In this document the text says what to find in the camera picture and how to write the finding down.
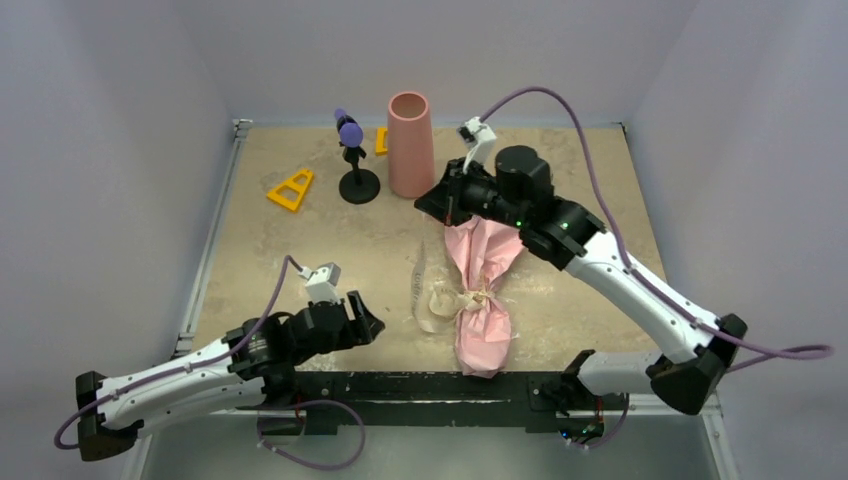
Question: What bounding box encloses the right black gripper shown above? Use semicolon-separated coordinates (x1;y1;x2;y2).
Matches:
415;157;526;230

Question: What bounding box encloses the pink flower bouquet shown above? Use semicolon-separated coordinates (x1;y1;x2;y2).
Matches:
445;216;525;379

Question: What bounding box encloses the cream printed ribbon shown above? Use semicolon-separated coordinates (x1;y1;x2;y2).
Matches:
410;239;493;334

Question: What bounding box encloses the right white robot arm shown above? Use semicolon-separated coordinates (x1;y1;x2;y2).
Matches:
414;145;748;415

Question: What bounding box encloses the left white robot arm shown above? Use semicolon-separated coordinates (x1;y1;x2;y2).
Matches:
75;291;385;462

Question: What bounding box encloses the pink tall vase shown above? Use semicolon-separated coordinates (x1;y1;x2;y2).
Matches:
387;91;435;199

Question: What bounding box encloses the yellow block behind vase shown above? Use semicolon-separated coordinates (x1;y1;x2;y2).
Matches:
374;127;388;157

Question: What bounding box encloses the black stand purple microphone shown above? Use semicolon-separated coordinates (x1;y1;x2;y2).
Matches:
334;108;381;205

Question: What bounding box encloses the yellow triangular block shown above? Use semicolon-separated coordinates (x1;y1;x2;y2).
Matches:
266;168;314;213

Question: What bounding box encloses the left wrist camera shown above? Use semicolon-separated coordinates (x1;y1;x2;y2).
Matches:
299;262;342;304

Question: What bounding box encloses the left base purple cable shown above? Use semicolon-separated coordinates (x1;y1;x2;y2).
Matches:
256;399;367;472

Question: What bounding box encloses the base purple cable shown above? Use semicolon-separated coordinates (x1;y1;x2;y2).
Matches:
563;396;632;452
256;399;367;472

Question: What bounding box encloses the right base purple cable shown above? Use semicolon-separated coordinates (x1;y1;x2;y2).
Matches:
563;396;632;452

